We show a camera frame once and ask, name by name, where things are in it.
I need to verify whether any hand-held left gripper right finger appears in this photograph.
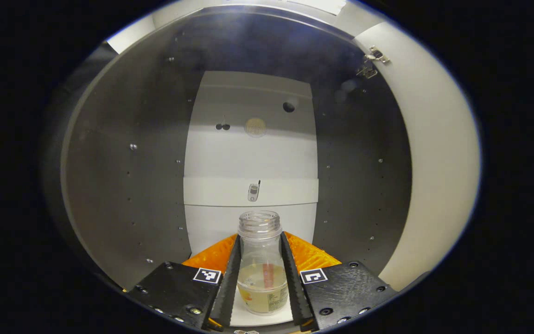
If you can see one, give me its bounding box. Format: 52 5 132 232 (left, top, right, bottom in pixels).
280 231 400 331

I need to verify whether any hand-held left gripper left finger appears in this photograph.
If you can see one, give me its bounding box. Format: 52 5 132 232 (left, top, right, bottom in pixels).
126 233 242 331

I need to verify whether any clear glass bottle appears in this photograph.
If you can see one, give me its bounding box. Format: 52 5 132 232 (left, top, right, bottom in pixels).
237 210 291 316

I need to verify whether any dark grey cabinet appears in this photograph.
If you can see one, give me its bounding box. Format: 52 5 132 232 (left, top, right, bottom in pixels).
60 5 413 293

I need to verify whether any metal cabinet door hinge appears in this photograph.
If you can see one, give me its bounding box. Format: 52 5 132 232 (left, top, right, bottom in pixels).
356 45 391 79

